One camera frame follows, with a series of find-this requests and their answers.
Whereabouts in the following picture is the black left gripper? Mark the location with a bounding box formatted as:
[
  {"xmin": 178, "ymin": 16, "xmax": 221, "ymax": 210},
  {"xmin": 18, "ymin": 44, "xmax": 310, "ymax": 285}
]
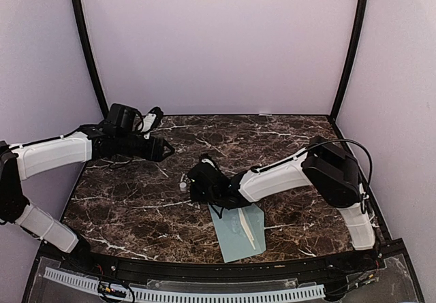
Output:
[{"xmin": 116, "ymin": 132, "xmax": 175, "ymax": 162}]

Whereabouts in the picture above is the small white glue cap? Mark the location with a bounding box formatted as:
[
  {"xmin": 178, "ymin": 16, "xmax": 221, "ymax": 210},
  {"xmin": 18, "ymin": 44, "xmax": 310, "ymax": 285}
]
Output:
[{"xmin": 179, "ymin": 181, "xmax": 188, "ymax": 192}]

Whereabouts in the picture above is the light blue paper envelope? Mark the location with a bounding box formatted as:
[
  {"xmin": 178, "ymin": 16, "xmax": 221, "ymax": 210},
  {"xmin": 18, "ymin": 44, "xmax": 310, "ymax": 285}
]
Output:
[{"xmin": 208, "ymin": 204, "xmax": 266, "ymax": 263}]

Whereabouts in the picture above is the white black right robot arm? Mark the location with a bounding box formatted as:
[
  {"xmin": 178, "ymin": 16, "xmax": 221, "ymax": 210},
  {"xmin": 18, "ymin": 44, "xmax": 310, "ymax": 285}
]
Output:
[{"xmin": 187, "ymin": 136, "xmax": 376, "ymax": 272}]

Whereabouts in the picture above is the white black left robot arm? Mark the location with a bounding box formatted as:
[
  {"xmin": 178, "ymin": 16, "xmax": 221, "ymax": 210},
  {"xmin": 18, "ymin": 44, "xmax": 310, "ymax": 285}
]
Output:
[{"xmin": 1, "ymin": 103, "xmax": 174, "ymax": 273}]

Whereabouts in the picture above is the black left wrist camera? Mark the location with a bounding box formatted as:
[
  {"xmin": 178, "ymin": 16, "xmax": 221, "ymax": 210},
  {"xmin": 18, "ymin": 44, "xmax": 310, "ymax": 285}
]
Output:
[{"xmin": 140, "ymin": 106, "xmax": 164, "ymax": 134}]

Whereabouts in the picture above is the black front table rail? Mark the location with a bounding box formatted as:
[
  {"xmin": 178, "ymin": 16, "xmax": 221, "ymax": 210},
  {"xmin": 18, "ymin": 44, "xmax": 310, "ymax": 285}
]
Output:
[{"xmin": 62, "ymin": 250, "xmax": 377, "ymax": 284}]

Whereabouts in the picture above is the white slotted cable duct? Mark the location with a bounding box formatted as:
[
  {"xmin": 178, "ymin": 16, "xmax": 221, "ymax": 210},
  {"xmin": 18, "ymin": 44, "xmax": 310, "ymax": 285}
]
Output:
[{"xmin": 42, "ymin": 266, "xmax": 326, "ymax": 302}]

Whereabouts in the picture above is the black left corner frame post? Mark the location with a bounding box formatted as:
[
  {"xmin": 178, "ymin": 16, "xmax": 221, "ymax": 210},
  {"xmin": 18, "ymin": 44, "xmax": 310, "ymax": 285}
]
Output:
[{"xmin": 71, "ymin": 0, "xmax": 109, "ymax": 117}]

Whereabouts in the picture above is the black corner frame post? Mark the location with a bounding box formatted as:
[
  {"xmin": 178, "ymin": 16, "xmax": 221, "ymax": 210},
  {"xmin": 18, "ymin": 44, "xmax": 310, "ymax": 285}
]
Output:
[
  {"xmin": 329, "ymin": 0, "xmax": 367, "ymax": 124},
  {"xmin": 71, "ymin": 0, "xmax": 109, "ymax": 117}
]

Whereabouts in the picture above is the black right corner frame post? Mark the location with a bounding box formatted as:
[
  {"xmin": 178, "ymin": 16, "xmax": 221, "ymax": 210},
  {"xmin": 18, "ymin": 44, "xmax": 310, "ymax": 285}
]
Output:
[{"xmin": 329, "ymin": 0, "xmax": 367, "ymax": 124}]

